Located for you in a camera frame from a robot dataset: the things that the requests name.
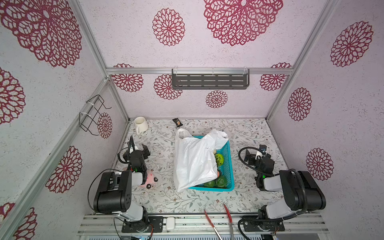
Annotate dark green avocado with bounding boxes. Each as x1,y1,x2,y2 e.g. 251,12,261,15
215,175,228,189

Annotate green custard apple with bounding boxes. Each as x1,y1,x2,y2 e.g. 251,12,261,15
204,180,216,188

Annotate white plastic bag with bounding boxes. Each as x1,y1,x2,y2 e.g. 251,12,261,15
174,129,229,192

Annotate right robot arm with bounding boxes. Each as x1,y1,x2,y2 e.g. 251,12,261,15
238,147,327,222

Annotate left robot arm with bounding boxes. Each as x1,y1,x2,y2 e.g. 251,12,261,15
93,145,157,226

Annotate pink plush pig toy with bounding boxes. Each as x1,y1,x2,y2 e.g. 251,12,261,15
140,171,159,190

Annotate white ceramic mug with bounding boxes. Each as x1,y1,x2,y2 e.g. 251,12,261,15
134,117,149,135

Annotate teal plastic basket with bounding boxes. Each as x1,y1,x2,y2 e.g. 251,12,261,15
189,141,235,192

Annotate green kiwi slice fruit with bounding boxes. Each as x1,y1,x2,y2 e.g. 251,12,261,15
215,154,225,167

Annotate black snack packet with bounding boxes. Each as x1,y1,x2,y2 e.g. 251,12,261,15
172,118,183,128

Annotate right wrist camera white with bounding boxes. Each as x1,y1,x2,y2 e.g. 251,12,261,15
256,145,267,160

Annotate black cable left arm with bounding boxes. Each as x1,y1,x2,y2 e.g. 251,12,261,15
87,168,122,212

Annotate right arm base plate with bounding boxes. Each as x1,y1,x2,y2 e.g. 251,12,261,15
242,216,285,232

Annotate black wire wall rack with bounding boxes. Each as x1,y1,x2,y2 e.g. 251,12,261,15
78,95,111,136

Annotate red handled tongs right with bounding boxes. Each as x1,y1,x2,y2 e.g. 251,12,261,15
223,204,234,240

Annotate red handled tongs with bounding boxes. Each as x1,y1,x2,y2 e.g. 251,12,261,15
223,204,234,240
204,209,223,240

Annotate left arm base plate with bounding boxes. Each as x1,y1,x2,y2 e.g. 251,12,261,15
122,216,164,233

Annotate white small box on rail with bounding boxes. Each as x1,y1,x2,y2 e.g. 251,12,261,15
166,217,176,232

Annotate red handled tongs left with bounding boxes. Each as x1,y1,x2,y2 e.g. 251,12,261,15
204,209,223,240

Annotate grey wall shelf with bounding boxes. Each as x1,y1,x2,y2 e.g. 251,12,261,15
171,69,250,90

